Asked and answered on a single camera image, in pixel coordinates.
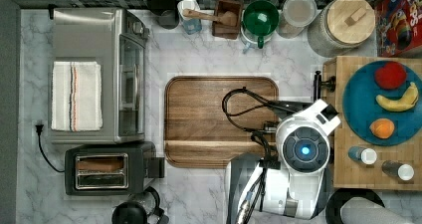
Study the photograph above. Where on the wooden spoon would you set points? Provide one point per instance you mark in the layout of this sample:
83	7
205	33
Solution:
212	17

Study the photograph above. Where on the stainless toaster oven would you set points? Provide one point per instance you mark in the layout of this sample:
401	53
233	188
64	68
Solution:
116	40

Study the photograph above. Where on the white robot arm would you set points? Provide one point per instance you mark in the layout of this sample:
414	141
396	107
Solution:
289	183

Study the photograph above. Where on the green funnel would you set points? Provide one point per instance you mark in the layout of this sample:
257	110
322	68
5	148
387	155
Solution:
261	17

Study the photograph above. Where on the black drawer handle bar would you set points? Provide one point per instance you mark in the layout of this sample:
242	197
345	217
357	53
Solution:
320	84

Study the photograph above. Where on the wooden cutting board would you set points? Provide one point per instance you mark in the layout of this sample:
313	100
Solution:
197	133

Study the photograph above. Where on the yellow banana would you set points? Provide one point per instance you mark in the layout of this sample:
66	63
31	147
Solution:
406	102

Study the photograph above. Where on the red cereal box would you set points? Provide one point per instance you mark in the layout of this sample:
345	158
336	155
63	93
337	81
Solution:
399	28

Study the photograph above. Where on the white striped dish towel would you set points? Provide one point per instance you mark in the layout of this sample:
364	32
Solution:
76	96

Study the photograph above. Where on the red apple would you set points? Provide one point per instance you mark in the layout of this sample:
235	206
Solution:
391	76

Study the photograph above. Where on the black round cup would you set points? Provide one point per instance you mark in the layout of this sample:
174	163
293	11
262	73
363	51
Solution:
165	12

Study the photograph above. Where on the glass jar wooden lid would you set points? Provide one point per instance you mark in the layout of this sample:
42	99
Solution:
340	26

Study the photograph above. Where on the clear plastic lidded container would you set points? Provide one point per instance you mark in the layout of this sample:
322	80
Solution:
295	16

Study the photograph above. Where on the bamboo drawer cabinet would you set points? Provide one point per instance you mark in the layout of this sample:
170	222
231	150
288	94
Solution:
348	173

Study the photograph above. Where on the blue shaker white cap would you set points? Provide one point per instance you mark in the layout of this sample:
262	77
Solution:
364	155

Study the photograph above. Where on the orange fruit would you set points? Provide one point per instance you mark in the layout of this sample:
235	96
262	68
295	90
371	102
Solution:
382	128

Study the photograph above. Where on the light blue mug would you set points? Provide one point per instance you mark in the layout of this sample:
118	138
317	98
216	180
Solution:
252	41

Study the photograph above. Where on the dark shaker white cap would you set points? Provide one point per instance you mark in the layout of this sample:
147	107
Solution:
397	169

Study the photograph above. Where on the black slot toaster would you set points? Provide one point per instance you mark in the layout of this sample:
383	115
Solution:
102	169

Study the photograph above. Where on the blue plate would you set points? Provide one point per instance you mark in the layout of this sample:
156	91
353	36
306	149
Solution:
361	109

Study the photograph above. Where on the dark wooden box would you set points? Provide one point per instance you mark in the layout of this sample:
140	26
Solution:
223	31

